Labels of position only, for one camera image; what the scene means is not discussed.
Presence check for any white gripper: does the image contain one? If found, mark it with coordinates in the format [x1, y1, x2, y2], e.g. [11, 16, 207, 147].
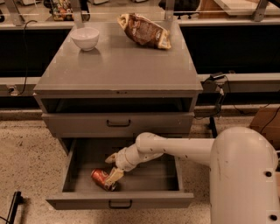
[105, 144, 144, 189]

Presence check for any red coke can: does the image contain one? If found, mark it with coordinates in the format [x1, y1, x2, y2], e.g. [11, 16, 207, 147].
[91, 169, 116, 192]

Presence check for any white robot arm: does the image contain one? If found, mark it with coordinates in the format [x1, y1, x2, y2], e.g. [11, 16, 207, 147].
[106, 127, 280, 224]

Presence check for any closed grey upper drawer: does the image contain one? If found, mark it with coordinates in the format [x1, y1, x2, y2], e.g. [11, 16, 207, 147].
[42, 112, 193, 138]

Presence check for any open grey drawer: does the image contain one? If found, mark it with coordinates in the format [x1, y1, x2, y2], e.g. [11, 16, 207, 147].
[46, 138, 194, 210]

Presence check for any grey drawer cabinet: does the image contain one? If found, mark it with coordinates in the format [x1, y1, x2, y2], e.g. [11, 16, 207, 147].
[34, 22, 202, 151]

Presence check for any black floor stand left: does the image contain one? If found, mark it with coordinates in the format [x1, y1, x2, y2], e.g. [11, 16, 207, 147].
[0, 191, 24, 224]

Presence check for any black stand with clamp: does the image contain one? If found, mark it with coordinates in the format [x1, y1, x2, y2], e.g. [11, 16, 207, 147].
[202, 72, 226, 138]

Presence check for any white bowl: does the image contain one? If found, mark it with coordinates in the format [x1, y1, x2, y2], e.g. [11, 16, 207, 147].
[70, 27, 100, 51]

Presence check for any brown chip bag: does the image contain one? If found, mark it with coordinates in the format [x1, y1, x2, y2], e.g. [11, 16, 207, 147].
[117, 13, 171, 50]

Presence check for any cardboard box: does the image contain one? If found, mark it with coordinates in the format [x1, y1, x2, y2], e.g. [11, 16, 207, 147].
[249, 108, 280, 150]

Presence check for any snack rack in background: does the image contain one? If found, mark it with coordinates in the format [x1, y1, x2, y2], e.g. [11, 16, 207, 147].
[50, 0, 74, 21]

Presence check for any black cable on left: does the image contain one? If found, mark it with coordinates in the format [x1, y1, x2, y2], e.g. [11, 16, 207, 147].
[17, 20, 39, 96]

